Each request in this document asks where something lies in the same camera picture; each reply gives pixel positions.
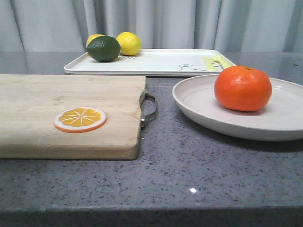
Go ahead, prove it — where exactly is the yellow lemon left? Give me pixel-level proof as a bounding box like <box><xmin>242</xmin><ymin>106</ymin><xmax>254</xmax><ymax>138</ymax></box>
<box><xmin>86</xmin><ymin>34</ymin><xmax>104</xmax><ymax>47</ymax></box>

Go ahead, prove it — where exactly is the green lime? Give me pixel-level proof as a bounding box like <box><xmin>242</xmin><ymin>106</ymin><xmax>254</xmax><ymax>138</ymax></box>
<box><xmin>87</xmin><ymin>36</ymin><xmax>121</xmax><ymax>62</ymax></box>

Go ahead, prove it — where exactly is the yellow lemon right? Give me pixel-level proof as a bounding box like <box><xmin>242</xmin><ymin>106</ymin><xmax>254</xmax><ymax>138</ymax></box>
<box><xmin>116</xmin><ymin>32</ymin><xmax>141</xmax><ymax>56</ymax></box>

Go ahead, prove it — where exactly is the grey curtain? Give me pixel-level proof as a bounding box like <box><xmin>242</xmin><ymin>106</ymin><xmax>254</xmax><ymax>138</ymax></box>
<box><xmin>0</xmin><ymin>0</ymin><xmax>303</xmax><ymax>53</ymax></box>

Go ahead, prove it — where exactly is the wooden cutting board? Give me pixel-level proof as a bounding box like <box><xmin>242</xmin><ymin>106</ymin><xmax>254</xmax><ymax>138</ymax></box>
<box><xmin>0</xmin><ymin>74</ymin><xmax>146</xmax><ymax>160</ymax></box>

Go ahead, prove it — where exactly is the metal cutting board handle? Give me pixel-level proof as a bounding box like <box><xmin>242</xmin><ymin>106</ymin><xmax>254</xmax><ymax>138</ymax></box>
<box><xmin>139</xmin><ymin>91</ymin><xmax>158</xmax><ymax>130</ymax></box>

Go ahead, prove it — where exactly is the beige round plate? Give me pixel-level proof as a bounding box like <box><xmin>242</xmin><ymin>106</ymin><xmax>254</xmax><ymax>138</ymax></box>
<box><xmin>172</xmin><ymin>74</ymin><xmax>303</xmax><ymax>141</ymax></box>

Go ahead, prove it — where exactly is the white rectangular tray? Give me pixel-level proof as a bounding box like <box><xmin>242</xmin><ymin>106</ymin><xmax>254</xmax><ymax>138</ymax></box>
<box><xmin>64</xmin><ymin>49</ymin><xmax>232</xmax><ymax>77</ymax></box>

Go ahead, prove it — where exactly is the yellow plastic knife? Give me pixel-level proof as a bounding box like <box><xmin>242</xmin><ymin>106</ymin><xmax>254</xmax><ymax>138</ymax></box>
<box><xmin>202</xmin><ymin>56</ymin><xmax>222</xmax><ymax>71</ymax></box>

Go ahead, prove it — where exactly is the orange slice toy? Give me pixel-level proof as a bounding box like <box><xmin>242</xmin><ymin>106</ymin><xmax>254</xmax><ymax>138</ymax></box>
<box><xmin>53</xmin><ymin>107</ymin><xmax>107</xmax><ymax>133</ymax></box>

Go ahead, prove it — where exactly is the yellow lemon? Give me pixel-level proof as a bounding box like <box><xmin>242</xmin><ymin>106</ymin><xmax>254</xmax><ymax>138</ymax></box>
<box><xmin>86</xmin><ymin>34</ymin><xmax>104</xmax><ymax>47</ymax></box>
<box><xmin>116</xmin><ymin>32</ymin><xmax>141</xmax><ymax>56</ymax></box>

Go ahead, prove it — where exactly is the yellow plastic fork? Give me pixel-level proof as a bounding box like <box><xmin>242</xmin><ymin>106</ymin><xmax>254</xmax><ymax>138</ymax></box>
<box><xmin>212</xmin><ymin>54</ymin><xmax>235</xmax><ymax>69</ymax></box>

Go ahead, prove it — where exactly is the orange mandarin fruit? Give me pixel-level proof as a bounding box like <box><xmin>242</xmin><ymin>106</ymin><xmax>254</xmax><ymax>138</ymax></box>
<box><xmin>214</xmin><ymin>65</ymin><xmax>272</xmax><ymax>112</ymax></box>

